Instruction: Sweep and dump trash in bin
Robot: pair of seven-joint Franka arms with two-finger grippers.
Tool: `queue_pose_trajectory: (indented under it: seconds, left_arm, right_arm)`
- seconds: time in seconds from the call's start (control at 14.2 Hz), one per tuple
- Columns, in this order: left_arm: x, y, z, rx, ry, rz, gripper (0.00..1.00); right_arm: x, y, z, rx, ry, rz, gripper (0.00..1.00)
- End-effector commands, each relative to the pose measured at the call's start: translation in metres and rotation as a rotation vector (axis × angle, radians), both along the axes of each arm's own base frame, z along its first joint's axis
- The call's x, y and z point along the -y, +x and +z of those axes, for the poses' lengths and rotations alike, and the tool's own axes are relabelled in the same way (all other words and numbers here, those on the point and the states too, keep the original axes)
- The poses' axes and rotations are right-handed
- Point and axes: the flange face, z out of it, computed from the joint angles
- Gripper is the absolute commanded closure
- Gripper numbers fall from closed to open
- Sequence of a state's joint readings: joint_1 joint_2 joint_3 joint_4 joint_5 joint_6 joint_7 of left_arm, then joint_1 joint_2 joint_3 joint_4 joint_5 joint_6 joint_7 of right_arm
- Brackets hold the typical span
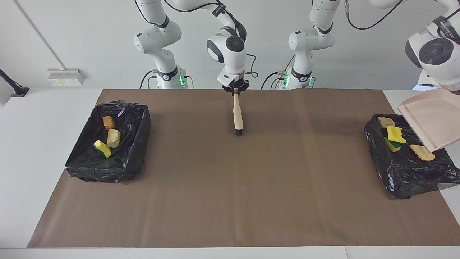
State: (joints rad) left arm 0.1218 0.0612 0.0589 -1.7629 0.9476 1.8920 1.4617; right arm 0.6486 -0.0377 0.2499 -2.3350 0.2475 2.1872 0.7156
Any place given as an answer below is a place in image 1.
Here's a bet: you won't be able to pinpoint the beige hand brush black bristles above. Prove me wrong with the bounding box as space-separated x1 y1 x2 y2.
233 93 244 136

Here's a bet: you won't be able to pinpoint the striped croissant bread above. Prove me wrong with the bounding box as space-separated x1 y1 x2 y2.
107 129 121 149

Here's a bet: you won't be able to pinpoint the yellow sponge wedge green backing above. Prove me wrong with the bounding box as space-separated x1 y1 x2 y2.
93 140 112 158

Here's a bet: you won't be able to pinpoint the notched yellow sponge piece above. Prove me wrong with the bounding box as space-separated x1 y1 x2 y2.
387 126 407 144

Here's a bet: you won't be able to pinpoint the square yellow sponge piece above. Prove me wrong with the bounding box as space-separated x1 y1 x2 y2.
385 137 401 153

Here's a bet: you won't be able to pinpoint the pink plastic dustpan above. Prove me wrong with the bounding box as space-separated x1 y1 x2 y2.
398 89 460 153

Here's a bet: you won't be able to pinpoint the open bin with black bag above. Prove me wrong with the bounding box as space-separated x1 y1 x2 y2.
65 100 151 183

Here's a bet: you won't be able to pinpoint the flat-topped bin with black bag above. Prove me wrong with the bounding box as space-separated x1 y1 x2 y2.
364 113 460 200

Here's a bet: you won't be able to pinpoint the brown table mat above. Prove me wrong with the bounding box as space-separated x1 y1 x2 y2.
27 89 460 249

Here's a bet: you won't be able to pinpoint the black base cable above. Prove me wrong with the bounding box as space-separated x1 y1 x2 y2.
139 69 158 89
261 58 295 90

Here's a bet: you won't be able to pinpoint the white wall outlet box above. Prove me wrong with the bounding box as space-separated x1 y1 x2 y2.
47 68 86 87

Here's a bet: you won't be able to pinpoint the black camera stand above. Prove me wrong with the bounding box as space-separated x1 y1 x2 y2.
0 68 30 98

